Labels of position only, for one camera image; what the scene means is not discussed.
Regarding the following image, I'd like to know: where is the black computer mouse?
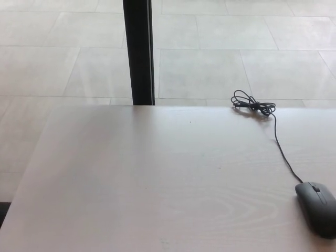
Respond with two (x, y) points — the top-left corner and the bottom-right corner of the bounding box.
(295, 181), (336, 239)

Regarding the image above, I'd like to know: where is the black vertical post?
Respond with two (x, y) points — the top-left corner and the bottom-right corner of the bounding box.
(122, 0), (156, 106)

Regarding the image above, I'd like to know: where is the black mouse cable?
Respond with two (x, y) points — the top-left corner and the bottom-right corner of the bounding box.
(230, 89), (304, 184)

